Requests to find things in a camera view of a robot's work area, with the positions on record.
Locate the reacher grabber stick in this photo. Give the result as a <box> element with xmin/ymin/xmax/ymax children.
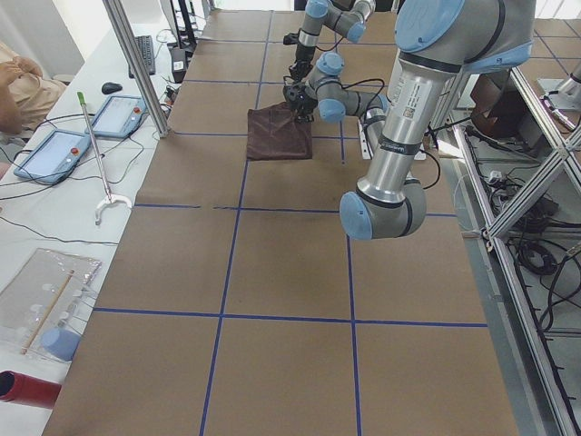
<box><xmin>76</xmin><ymin>92</ymin><xmax>133</xmax><ymax>226</ymax></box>

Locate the red cylinder bottle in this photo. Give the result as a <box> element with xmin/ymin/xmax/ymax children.
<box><xmin>1</xmin><ymin>371</ymin><xmax>62</xmax><ymax>409</ymax></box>

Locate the far teach pendant tablet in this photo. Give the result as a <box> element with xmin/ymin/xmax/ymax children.
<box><xmin>92</xmin><ymin>94</ymin><xmax>146</xmax><ymax>139</ymax></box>

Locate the black keyboard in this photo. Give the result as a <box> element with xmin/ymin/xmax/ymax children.
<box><xmin>134</xmin><ymin>35</ymin><xmax>156</xmax><ymax>75</ymax></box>

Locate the brown t-shirt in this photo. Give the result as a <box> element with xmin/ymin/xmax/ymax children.
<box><xmin>246</xmin><ymin>102</ymin><xmax>313</xmax><ymax>161</ymax></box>

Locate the black cable bundle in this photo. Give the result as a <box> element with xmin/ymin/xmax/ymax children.
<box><xmin>503</xmin><ymin>226</ymin><xmax>581</xmax><ymax>337</ymax></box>

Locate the clear plastic bag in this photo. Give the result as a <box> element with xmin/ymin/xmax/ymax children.
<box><xmin>1</xmin><ymin>249</ymin><xmax>102</xmax><ymax>362</ymax></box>

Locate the teach pendant tablet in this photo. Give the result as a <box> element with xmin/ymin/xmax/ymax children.
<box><xmin>92</xmin><ymin>94</ymin><xmax>146</xmax><ymax>139</ymax></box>
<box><xmin>14</xmin><ymin>129</ymin><xmax>90</xmax><ymax>185</ymax></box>

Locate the wooden stick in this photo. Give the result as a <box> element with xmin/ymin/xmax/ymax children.
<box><xmin>20</xmin><ymin>270</ymin><xmax>74</xmax><ymax>355</ymax></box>

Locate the seated person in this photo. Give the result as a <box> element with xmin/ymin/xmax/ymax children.
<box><xmin>1</xmin><ymin>43</ymin><xmax>66</xmax><ymax>134</ymax></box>

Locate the black box with label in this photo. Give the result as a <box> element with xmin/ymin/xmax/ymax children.
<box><xmin>170</xmin><ymin>47</ymin><xmax>188</xmax><ymax>84</ymax></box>

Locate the black computer mouse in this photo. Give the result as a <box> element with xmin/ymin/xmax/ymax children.
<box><xmin>101</xmin><ymin>82</ymin><xmax>123</xmax><ymax>95</ymax></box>

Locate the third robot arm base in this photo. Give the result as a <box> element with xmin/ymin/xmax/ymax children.
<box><xmin>537</xmin><ymin>64</ymin><xmax>580</xmax><ymax>132</ymax></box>

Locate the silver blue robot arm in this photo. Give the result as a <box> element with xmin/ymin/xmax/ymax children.
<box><xmin>283</xmin><ymin>0</ymin><xmax>376</xmax><ymax>83</ymax></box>
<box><xmin>283</xmin><ymin>0</ymin><xmax>536</xmax><ymax>240</ymax></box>

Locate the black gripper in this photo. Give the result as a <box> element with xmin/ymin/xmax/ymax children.
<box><xmin>289</xmin><ymin>43</ymin><xmax>315</xmax><ymax>83</ymax></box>
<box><xmin>283</xmin><ymin>83</ymin><xmax>316</xmax><ymax>124</ymax></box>

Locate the aluminium frame rack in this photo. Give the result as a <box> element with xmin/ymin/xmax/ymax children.
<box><xmin>437</xmin><ymin>58</ymin><xmax>580</xmax><ymax>435</ymax></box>

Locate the near teach pendant tablet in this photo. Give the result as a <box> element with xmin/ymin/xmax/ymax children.
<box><xmin>14</xmin><ymin>129</ymin><xmax>90</xmax><ymax>185</ymax></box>

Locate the aluminium frame post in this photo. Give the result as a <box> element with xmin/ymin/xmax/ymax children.
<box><xmin>103</xmin><ymin>0</ymin><xmax>169</xmax><ymax>138</ymax></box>

